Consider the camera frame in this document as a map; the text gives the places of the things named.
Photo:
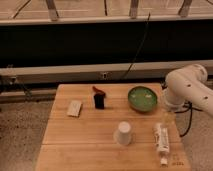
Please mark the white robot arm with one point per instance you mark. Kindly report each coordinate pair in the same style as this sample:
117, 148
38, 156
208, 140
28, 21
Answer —
188, 84

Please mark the black cup with red tool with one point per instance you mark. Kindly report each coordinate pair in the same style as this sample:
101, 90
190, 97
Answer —
99, 98

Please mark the white eraser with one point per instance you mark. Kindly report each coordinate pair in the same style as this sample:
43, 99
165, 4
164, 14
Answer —
74, 108

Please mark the green bowl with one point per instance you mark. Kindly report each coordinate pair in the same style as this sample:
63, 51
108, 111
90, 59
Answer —
142, 99

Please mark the white toothpaste tube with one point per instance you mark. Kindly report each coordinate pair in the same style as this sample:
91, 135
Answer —
162, 143

